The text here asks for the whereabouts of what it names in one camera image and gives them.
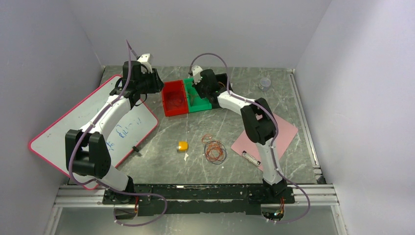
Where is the yellow cube block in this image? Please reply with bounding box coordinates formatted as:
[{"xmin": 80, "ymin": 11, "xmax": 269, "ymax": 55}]
[{"xmin": 177, "ymin": 141, "xmax": 188, "ymax": 152}]

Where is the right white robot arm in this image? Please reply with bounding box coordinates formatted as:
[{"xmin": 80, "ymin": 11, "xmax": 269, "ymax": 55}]
[{"xmin": 189, "ymin": 66, "xmax": 287, "ymax": 203}]

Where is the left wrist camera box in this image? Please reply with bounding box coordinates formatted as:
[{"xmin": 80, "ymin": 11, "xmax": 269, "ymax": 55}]
[{"xmin": 137, "ymin": 53, "xmax": 153, "ymax": 73}]

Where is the small clear jar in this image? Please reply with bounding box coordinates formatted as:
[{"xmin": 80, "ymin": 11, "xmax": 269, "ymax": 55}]
[{"xmin": 258, "ymin": 77, "xmax": 272, "ymax": 92}]

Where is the pink clipboard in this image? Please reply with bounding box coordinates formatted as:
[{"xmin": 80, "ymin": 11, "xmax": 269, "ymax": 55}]
[{"xmin": 231, "ymin": 114, "xmax": 298, "ymax": 162}]

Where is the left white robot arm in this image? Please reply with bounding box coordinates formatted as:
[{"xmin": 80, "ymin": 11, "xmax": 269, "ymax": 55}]
[{"xmin": 65, "ymin": 55, "xmax": 164, "ymax": 204}]

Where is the black plastic bin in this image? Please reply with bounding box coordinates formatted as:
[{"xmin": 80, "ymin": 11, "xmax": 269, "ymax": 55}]
[{"xmin": 212, "ymin": 73, "xmax": 228, "ymax": 109}]

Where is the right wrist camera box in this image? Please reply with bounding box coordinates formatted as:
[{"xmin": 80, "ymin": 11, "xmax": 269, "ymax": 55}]
[{"xmin": 190, "ymin": 65, "xmax": 203, "ymax": 84}]

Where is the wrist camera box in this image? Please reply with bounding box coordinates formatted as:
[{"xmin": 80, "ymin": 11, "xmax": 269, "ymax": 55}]
[
  {"xmin": 190, "ymin": 65, "xmax": 203, "ymax": 84},
  {"xmin": 137, "ymin": 53, "xmax": 153, "ymax": 73}
]

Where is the red plastic bin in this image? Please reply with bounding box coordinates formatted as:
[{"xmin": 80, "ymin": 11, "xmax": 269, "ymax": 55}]
[{"xmin": 161, "ymin": 80, "xmax": 189, "ymax": 117}]

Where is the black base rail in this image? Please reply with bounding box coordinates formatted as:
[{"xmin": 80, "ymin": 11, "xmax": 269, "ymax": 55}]
[{"xmin": 102, "ymin": 183, "xmax": 295, "ymax": 216}]

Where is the orange cable bundle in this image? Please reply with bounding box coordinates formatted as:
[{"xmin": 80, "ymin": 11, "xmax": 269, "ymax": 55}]
[{"xmin": 201, "ymin": 133, "xmax": 228, "ymax": 165}]

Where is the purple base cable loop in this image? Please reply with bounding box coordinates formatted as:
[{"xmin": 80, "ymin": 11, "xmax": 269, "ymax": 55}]
[{"xmin": 113, "ymin": 191, "xmax": 168, "ymax": 228}]

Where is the green plastic bin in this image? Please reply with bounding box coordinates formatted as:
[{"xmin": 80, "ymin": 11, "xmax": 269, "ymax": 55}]
[{"xmin": 183, "ymin": 78, "xmax": 212, "ymax": 113}]

